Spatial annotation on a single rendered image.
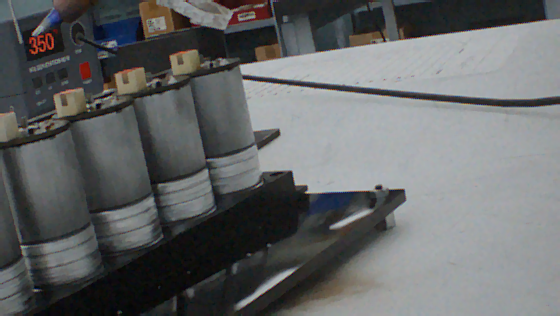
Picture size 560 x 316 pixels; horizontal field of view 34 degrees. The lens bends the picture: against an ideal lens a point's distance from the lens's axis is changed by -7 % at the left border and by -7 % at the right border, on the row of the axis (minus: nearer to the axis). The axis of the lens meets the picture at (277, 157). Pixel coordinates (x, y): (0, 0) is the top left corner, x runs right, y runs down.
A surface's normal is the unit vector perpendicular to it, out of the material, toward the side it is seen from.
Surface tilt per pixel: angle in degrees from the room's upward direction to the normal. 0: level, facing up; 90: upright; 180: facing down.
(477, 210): 0
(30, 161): 90
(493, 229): 0
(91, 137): 90
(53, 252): 90
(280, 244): 0
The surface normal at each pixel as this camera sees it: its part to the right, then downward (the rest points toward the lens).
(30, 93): 0.88, -0.07
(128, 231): 0.35, 0.12
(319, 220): -0.19, -0.96
